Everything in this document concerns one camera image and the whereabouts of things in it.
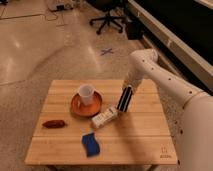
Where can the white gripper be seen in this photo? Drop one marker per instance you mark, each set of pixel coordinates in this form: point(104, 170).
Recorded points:
point(132, 79)

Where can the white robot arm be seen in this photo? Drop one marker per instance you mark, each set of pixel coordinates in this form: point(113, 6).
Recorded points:
point(195, 147)

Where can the white ceramic cup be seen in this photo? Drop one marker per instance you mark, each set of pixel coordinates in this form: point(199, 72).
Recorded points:
point(86, 92)

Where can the white plastic bottle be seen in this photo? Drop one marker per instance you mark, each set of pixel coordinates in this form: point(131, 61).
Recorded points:
point(104, 117)

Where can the wooden table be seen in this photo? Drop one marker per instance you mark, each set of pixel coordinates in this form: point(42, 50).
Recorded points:
point(138, 136)

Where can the orange round plate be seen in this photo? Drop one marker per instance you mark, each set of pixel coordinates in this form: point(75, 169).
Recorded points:
point(80, 109)

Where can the long dark workbench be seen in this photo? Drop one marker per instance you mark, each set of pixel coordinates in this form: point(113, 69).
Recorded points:
point(184, 28)

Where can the black office chair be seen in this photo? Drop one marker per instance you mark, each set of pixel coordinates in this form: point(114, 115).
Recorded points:
point(106, 6)

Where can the blue sponge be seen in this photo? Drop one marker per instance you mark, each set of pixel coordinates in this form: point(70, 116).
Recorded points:
point(91, 145)

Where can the brown sausage-shaped object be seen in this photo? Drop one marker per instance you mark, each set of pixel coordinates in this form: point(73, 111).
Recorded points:
point(54, 124)

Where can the power strip with cables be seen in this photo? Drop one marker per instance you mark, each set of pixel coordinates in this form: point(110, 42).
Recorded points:
point(57, 5)

